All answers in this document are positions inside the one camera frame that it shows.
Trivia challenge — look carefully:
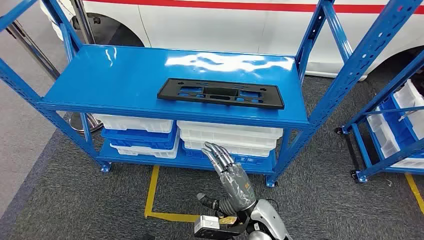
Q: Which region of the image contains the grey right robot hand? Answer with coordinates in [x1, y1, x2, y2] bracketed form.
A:
[196, 141, 258, 216]

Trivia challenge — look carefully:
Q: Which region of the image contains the black plastic panel part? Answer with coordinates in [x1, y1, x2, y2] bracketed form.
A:
[156, 78, 286, 111]

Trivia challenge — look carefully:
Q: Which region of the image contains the large blue metal shelf rack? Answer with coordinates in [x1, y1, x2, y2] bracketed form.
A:
[0, 0, 424, 189]

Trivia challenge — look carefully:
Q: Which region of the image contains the white plastic tray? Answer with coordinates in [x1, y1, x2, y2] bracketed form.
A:
[176, 120, 284, 140]
[180, 130, 277, 150]
[92, 114, 175, 134]
[183, 140, 273, 158]
[109, 135, 181, 159]

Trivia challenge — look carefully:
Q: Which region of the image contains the yellow floor tape outline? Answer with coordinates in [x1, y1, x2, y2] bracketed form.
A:
[144, 165, 238, 224]

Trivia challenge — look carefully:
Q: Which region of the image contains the white plastic bin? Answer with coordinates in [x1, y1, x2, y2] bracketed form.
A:
[392, 78, 424, 140]
[390, 158, 424, 170]
[365, 114, 402, 160]

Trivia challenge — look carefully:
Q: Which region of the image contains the blue metal rack with bins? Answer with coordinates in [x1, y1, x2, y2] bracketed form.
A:
[334, 49, 424, 184]

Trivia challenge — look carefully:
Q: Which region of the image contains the white car with red stripe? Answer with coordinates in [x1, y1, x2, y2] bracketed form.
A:
[39, 0, 424, 82]

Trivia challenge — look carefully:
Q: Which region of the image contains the blue plastic bin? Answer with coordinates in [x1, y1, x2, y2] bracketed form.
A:
[377, 96, 419, 152]

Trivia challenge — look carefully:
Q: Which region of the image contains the yellow floor tape strip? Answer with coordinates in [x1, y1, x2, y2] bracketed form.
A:
[404, 173, 424, 216]

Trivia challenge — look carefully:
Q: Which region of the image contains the grey metal bar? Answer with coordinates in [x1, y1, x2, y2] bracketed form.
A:
[6, 21, 61, 80]

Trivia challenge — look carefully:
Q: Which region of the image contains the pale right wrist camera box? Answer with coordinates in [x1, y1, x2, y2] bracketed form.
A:
[193, 214, 244, 239]

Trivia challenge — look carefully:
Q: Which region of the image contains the chrome stanchion post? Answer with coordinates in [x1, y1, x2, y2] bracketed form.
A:
[68, 0, 104, 134]

